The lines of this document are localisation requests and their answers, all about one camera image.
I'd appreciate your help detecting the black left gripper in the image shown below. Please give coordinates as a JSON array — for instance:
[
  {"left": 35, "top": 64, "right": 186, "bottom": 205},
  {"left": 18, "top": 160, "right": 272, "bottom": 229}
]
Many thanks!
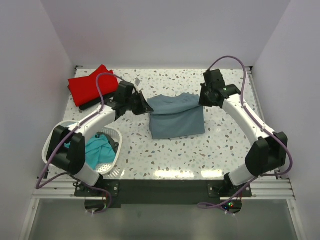
[{"left": 125, "top": 91, "right": 153, "bottom": 116}]

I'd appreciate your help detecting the grey-blue t-shirt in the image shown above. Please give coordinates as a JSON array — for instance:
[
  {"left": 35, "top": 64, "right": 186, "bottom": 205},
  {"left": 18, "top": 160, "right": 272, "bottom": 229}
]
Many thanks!
[{"left": 147, "top": 93, "right": 205, "bottom": 140}]

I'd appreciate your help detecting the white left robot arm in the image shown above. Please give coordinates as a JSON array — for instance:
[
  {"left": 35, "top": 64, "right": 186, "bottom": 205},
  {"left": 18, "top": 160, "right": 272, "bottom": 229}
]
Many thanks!
[{"left": 46, "top": 81, "right": 154, "bottom": 196}]

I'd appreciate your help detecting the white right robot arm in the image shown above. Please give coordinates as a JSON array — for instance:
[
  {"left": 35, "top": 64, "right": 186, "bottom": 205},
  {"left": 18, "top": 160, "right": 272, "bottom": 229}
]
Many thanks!
[{"left": 199, "top": 69, "right": 288, "bottom": 197}]

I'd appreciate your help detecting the dark grey t-shirt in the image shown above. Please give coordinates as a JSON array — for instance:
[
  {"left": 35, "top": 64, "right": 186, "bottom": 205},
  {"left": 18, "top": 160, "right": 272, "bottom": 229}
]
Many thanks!
[{"left": 96, "top": 132, "right": 119, "bottom": 153}]

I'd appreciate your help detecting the turquoise t-shirt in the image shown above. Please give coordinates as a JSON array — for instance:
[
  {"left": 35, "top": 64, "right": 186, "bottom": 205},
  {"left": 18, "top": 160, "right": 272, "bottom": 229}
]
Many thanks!
[{"left": 63, "top": 133, "right": 116, "bottom": 170}]

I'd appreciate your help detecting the black folded t-shirt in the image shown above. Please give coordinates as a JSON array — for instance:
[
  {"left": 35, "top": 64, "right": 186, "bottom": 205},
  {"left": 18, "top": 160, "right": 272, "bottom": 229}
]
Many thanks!
[{"left": 68, "top": 83, "right": 118, "bottom": 111}]

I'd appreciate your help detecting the red folded t-shirt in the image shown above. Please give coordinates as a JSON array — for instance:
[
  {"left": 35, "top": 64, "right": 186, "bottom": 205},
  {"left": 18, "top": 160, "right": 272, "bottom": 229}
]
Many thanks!
[{"left": 68, "top": 64, "right": 119, "bottom": 107}]

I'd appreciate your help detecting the white plastic laundry basket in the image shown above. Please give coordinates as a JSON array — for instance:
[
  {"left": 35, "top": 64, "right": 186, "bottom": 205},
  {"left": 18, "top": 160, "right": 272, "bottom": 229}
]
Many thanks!
[{"left": 41, "top": 120, "right": 123, "bottom": 176}]

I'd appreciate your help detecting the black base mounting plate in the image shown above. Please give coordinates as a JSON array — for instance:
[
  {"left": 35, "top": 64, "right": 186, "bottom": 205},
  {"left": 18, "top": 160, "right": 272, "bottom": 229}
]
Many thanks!
[{"left": 74, "top": 178, "right": 253, "bottom": 209}]

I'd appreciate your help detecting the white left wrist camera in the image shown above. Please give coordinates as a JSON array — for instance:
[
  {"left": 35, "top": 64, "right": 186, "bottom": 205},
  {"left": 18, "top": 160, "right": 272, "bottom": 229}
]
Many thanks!
[{"left": 135, "top": 78, "right": 141, "bottom": 86}]

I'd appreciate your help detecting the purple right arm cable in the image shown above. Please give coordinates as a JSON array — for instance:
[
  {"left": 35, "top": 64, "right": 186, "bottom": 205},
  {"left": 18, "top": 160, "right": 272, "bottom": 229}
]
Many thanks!
[{"left": 197, "top": 55, "right": 294, "bottom": 210}]

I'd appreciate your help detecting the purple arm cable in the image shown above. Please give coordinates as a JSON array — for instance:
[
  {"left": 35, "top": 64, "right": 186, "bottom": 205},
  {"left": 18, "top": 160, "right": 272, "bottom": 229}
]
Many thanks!
[
  {"left": 36, "top": 72, "right": 137, "bottom": 215},
  {"left": 197, "top": 55, "right": 294, "bottom": 210}
]

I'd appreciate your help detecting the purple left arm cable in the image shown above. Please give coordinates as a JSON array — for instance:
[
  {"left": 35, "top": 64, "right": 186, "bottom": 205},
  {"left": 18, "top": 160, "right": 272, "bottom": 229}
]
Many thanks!
[{"left": 36, "top": 72, "right": 137, "bottom": 215}]

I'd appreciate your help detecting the aluminium extrusion rail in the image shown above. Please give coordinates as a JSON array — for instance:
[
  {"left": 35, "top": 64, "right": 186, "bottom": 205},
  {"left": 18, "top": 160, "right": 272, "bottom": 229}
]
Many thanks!
[{"left": 31, "top": 177, "right": 83, "bottom": 200}]

